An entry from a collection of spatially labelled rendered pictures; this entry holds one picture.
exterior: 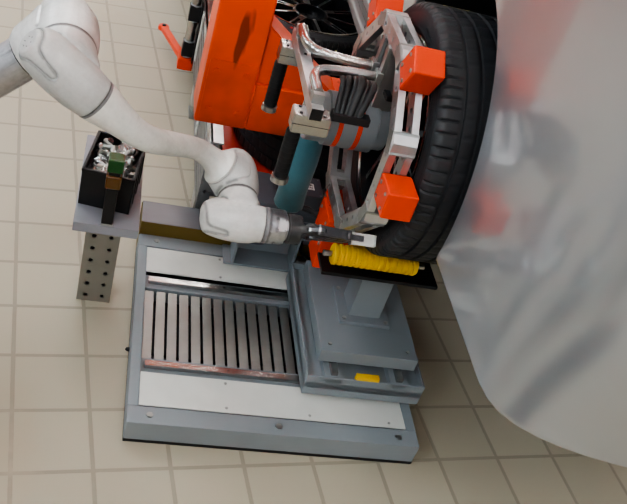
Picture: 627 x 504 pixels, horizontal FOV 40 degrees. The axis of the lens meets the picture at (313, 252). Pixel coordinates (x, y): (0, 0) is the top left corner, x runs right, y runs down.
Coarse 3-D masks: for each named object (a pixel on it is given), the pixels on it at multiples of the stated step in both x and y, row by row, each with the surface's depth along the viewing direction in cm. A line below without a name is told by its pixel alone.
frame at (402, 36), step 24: (384, 24) 212; (408, 24) 210; (360, 48) 232; (408, 48) 198; (408, 120) 199; (408, 144) 195; (336, 168) 243; (384, 168) 198; (408, 168) 199; (336, 192) 236; (336, 216) 229; (360, 216) 209
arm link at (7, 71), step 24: (48, 0) 185; (72, 0) 185; (24, 24) 183; (48, 24) 178; (72, 24) 178; (96, 24) 186; (0, 48) 186; (0, 72) 186; (24, 72) 187; (0, 96) 192
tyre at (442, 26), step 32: (448, 32) 199; (480, 32) 203; (448, 64) 194; (480, 64) 198; (448, 96) 193; (480, 96) 195; (448, 128) 192; (480, 128) 194; (352, 160) 252; (448, 160) 194; (448, 192) 197; (416, 224) 203; (448, 224) 204; (384, 256) 223; (416, 256) 220
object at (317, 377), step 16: (288, 272) 283; (288, 288) 280; (304, 288) 276; (304, 304) 270; (304, 320) 264; (304, 336) 258; (304, 352) 250; (304, 368) 247; (320, 368) 250; (336, 368) 247; (352, 368) 253; (368, 368) 255; (384, 368) 256; (416, 368) 259; (304, 384) 245; (320, 384) 246; (336, 384) 247; (352, 384) 248; (368, 384) 248; (384, 384) 249; (400, 384) 250; (416, 384) 256; (384, 400) 254; (400, 400) 255; (416, 400) 255
